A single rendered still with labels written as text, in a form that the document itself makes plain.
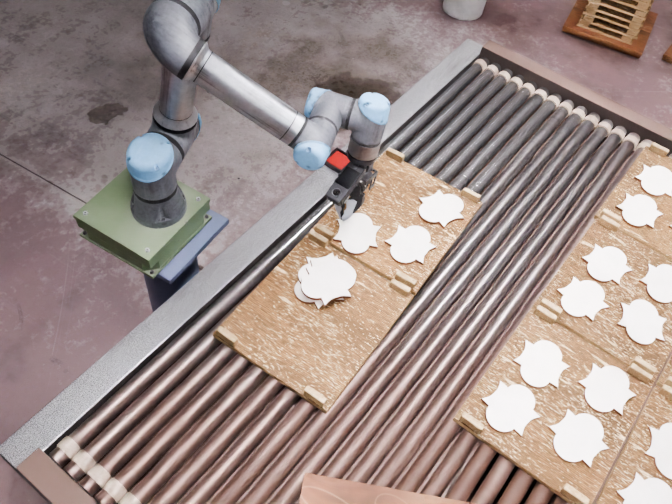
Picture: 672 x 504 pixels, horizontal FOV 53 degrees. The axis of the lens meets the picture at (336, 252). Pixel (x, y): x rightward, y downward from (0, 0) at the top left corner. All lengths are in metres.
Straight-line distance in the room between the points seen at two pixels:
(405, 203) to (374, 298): 0.36
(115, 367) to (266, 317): 0.38
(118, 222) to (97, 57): 2.25
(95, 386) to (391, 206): 0.95
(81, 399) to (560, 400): 1.15
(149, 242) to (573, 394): 1.16
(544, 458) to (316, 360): 0.58
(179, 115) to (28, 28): 2.67
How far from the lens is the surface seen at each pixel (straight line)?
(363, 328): 1.74
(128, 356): 1.74
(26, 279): 3.11
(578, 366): 1.84
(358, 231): 1.90
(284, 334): 1.71
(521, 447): 1.69
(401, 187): 2.05
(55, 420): 1.70
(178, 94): 1.74
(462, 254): 1.95
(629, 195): 2.28
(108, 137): 3.59
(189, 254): 1.94
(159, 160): 1.75
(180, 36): 1.47
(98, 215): 1.95
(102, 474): 1.62
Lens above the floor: 2.42
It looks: 53 degrees down
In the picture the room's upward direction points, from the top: 8 degrees clockwise
